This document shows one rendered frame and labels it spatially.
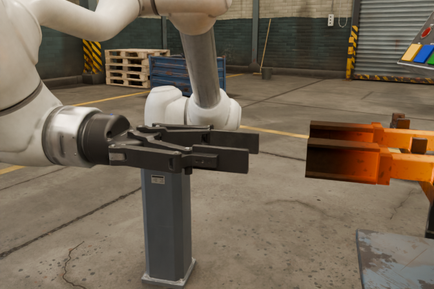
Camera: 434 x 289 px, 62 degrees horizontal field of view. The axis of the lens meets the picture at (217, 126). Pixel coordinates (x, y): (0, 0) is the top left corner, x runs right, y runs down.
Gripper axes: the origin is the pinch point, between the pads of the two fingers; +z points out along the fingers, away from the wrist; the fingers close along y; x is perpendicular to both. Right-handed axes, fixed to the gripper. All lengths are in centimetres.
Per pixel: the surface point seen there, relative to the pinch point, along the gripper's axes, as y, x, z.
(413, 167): 1.6, 0.3, 21.1
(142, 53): -616, -24, -330
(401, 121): -21.3, 0.5, 24.2
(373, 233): -30.4, -26.1, 23.6
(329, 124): -11.6, 1.5, 12.4
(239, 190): -188, -93, -39
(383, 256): -22.4, -26.1, 24.5
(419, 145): -9.3, -0.1, 24.3
